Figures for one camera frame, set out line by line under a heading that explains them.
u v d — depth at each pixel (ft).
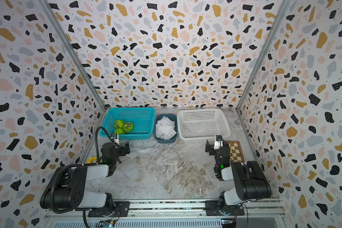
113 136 2.63
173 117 3.61
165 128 3.28
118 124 3.37
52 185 1.29
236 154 3.00
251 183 1.49
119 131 3.24
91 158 2.97
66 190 1.45
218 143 2.61
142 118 3.71
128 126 3.35
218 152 2.68
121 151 2.78
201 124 3.60
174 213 2.40
